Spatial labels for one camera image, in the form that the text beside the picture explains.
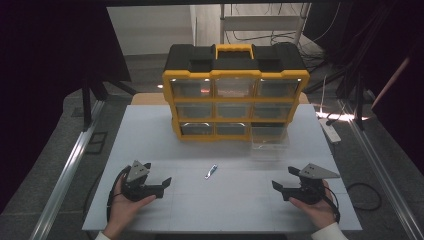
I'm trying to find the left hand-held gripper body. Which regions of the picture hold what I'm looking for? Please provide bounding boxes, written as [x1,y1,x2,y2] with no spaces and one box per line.
[120,160,165,203]

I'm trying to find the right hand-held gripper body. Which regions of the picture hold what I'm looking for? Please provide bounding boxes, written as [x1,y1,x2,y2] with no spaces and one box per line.
[282,162,341,205]

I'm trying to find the clear plastic drawer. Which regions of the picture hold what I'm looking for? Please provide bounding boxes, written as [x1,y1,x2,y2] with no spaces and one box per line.
[250,125,291,162]

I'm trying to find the small silver metal piece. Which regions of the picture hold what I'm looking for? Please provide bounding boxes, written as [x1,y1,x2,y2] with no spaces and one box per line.
[204,163,219,180]

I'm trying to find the yellow black drawer organizer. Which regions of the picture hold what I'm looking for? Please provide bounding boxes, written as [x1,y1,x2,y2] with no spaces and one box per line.
[162,42,311,143]

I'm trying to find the person's right hand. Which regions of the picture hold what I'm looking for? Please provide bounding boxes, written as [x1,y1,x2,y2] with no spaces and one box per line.
[288,179,338,231]

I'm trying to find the person's left hand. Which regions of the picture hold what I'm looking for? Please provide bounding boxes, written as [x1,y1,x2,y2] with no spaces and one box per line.
[103,174,157,239]

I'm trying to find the white power strip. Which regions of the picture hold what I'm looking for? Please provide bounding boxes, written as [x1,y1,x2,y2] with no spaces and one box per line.
[318,118,343,145]

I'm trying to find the tan wooden board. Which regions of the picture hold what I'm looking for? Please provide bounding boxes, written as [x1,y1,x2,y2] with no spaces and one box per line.
[131,92,310,106]

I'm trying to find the black metal stand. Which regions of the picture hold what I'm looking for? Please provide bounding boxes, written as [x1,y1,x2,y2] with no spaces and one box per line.
[81,75,138,132]

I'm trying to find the dark curtain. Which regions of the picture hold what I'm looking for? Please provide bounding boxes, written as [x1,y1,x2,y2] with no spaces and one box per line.
[304,0,424,174]
[0,0,132,214]

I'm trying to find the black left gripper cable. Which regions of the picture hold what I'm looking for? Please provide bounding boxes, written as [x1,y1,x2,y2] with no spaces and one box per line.
[106,164,132,223]

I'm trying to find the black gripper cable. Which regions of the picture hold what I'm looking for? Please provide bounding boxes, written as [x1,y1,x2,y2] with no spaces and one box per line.
[321,185,341,224]
[106,164,132,223]

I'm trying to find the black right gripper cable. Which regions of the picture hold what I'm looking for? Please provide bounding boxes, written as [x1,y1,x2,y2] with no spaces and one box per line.
[321,185,341,224]

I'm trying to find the black looped floor cable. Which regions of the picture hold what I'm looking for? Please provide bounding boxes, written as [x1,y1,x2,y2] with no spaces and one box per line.
[345,181,382,212]

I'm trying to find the aluminium rail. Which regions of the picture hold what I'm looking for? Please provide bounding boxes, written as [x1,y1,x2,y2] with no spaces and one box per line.
[29,99,105,240]
[339,99,424,240]

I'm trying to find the white metal shelf frame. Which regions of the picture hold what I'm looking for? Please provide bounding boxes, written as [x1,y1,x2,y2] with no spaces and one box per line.
[219,3,312,47]

